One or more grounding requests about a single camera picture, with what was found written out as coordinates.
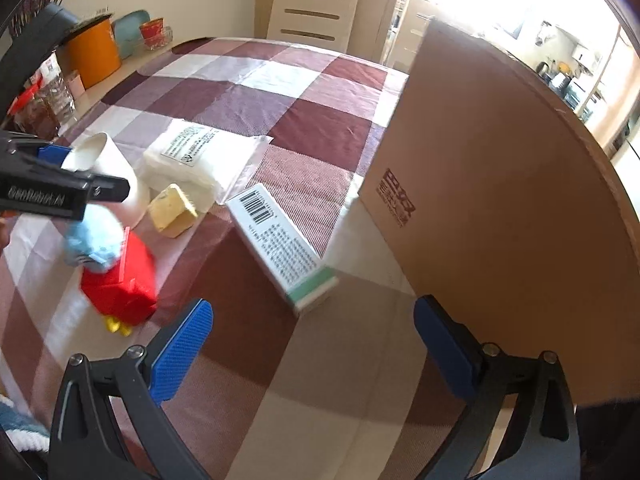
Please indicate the person's striped clothing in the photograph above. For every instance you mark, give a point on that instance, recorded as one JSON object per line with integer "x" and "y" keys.
{"x": 22, "y": 425}

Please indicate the yellow sponge block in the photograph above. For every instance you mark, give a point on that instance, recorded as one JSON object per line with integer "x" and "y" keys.
{"x": 175, "y": 212}

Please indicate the green white carton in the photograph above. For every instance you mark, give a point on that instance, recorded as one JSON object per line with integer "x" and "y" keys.
{"x": 285, "y": 250}

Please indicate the white slatted chair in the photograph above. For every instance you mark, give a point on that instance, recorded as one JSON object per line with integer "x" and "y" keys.
{"x": 315, "y": 10}

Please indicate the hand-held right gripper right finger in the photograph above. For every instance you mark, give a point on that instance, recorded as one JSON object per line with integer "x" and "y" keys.
{"x": 445, "y": 350}

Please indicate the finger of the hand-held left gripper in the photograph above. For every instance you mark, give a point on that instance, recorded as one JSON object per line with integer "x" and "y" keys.
{"x": 55, "y": 152}
{"x": 112, "y": 190}

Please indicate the red toy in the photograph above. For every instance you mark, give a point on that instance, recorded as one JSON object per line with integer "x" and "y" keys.
{"x": 125, "y": 285}

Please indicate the light blue plush toy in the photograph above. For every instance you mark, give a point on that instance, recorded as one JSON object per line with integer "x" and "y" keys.
{"x": 97, "y": 240}

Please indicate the small pink box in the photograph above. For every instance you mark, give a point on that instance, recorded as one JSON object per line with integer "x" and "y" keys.
{"x": 75, "y": 84}

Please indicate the checkered cloth desktop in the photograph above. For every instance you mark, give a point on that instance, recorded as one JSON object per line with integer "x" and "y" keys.
{"x": 280, "y": 360}

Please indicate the teal plate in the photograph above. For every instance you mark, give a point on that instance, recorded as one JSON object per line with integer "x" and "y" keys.
{"x": 127, "y": 30}

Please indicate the orange canister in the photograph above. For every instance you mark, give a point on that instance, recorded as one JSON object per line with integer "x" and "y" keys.
{"x": 92, "y": 55}

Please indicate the cardboard box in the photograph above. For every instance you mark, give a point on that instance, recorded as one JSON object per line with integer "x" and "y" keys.
{"x": 500, "y": 210}

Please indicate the red print glass jar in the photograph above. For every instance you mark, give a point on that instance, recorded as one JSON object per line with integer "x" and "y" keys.
{"x": 155, "y": 34}

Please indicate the white paper cup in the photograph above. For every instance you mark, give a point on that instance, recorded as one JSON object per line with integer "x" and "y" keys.
{"x": 120, "y": 180}

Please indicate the white cotton pad packet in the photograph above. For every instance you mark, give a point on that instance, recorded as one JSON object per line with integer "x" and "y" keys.
{"x": 200, "y": 155}

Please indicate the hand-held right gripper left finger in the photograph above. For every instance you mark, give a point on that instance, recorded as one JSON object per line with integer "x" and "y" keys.
{"x": 180, "y": 355}

